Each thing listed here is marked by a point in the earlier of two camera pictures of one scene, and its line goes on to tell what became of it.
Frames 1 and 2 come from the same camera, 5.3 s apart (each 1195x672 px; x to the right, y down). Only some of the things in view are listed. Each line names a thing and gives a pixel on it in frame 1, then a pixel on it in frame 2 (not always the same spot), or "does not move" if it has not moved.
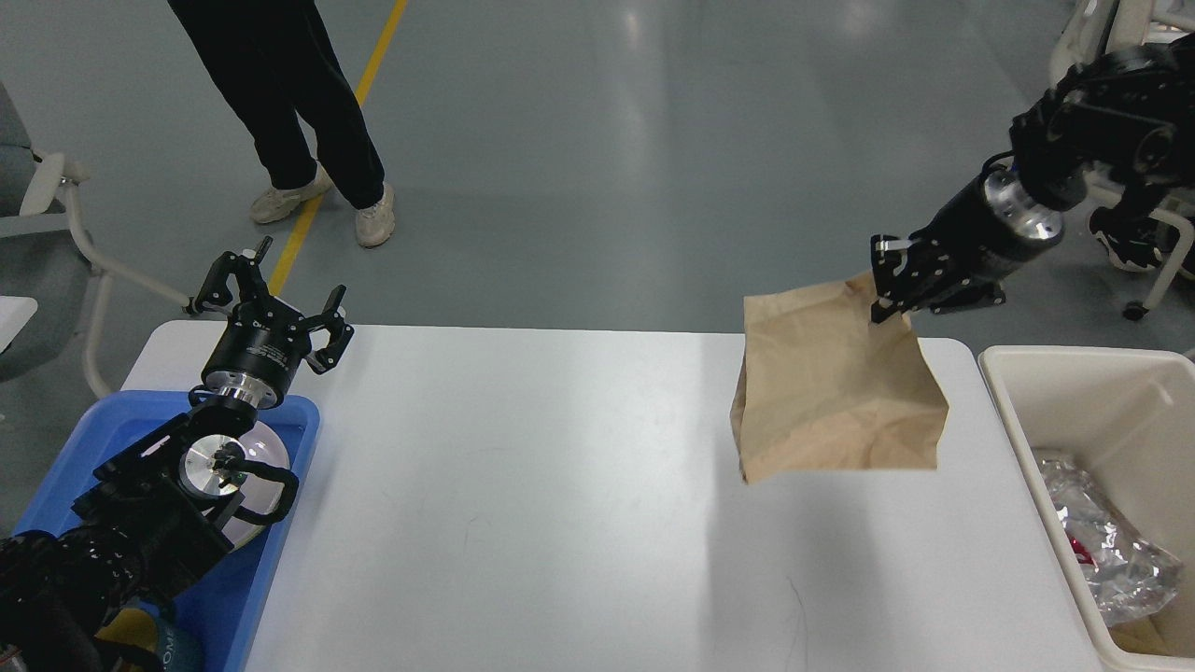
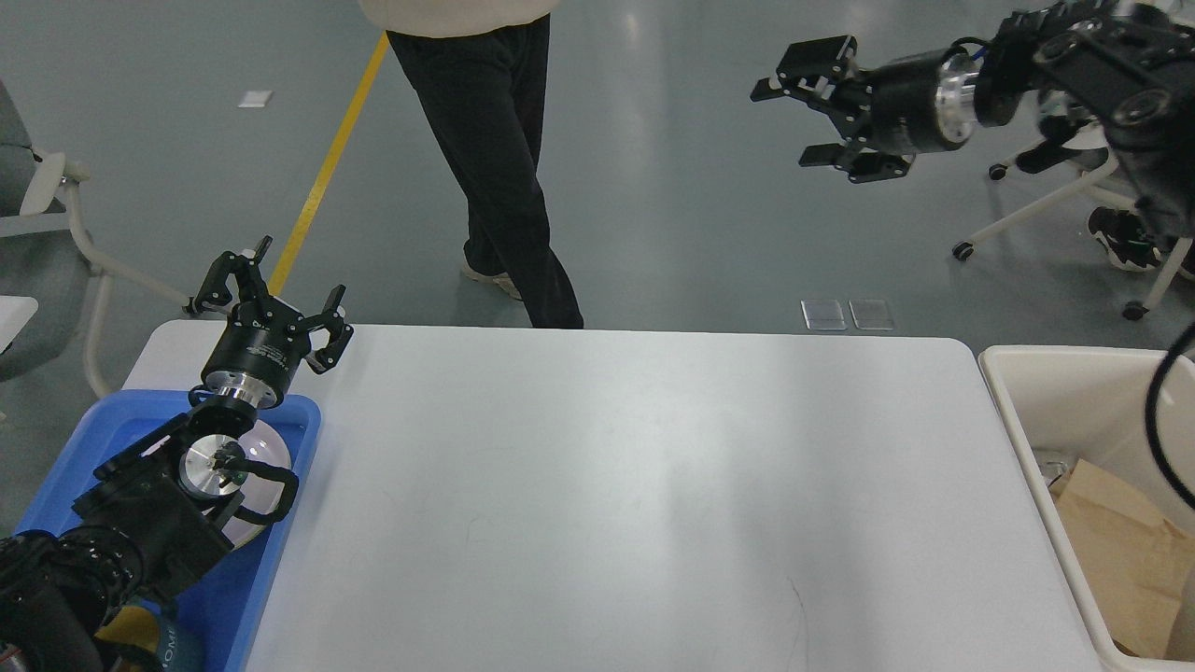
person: x=276 y=69 → x=479 y=69
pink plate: x=264 y=491 does not move
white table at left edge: x=14 y=314 does not move
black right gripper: x=959 y=259 → x=920 y=105
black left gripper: x=261 y=348 does not move
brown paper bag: x=821 y=387 → x=1132 y=560
